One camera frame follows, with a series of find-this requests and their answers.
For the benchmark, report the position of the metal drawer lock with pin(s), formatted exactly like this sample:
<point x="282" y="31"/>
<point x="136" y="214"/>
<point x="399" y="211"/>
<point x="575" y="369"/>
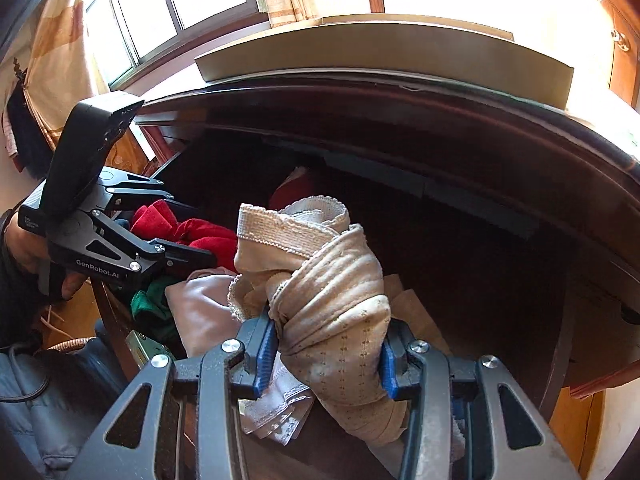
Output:
<point x="141" y="347"/>

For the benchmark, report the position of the dark framed window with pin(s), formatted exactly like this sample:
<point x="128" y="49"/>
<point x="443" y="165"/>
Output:
<point x="167" y="5"/>

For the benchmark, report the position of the person's left hand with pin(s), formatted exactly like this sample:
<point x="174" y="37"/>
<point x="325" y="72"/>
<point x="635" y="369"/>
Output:
<point x="27" y="245"/>

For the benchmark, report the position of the green black striped underwear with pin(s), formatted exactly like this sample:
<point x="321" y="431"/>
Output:
<point x="150" y="310"/>

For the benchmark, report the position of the brass door knob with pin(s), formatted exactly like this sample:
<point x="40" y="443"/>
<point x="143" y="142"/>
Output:
<point x="620" y="40"/>

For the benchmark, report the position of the grey padded jacket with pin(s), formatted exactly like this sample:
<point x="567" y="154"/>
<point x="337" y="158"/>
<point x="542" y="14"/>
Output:
<point x="45" y="425"/>

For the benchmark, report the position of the orange cream checked curtain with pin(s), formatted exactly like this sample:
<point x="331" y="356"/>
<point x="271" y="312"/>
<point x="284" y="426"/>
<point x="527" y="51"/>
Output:
<point x="60" y="60"/>

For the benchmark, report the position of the red fuzzy underwear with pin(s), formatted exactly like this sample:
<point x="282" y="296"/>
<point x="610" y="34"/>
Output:
<point x="200" y="235"/>

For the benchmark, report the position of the dark wooden drawer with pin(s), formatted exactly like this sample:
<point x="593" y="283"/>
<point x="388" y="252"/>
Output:
<point x="475" y="285"/>

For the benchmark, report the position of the dark red underwear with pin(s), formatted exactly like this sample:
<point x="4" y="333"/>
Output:
<point x="290" y="190"/>

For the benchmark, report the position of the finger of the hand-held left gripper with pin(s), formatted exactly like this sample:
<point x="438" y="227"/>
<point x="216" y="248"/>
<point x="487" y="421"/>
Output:
<point x="185" y="257"/>
<point x="145" y="194"/>

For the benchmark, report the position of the dark wooden cabinet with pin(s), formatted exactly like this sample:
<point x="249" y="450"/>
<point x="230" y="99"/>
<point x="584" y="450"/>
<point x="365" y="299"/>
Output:
<point x="450" y="125"/>

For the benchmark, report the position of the shallow cardboard box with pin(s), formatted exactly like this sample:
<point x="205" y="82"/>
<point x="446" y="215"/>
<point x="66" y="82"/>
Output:
<point x="380" y="50"/>

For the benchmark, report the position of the beige dotted underwear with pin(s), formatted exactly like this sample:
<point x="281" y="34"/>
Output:
<point x="325" y="285"/>

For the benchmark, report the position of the pale pink underwear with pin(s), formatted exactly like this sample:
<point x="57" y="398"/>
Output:
<point x="200" y="305"/>

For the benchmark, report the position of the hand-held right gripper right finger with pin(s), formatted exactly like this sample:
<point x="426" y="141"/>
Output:
<point x="387" y="375"/>

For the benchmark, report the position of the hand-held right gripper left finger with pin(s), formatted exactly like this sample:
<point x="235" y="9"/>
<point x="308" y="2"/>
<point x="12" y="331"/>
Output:
<point x="265" y="355"/>

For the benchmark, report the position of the dark hanging cloth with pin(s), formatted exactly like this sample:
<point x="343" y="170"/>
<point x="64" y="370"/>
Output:
<point x="27" y="130"/>

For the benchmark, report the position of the brown paper sheet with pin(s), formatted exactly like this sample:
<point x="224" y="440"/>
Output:
<point x="420" y="315"/>

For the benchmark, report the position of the orange wooden door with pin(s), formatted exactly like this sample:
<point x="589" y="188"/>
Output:
<point x="627" y="75"/>

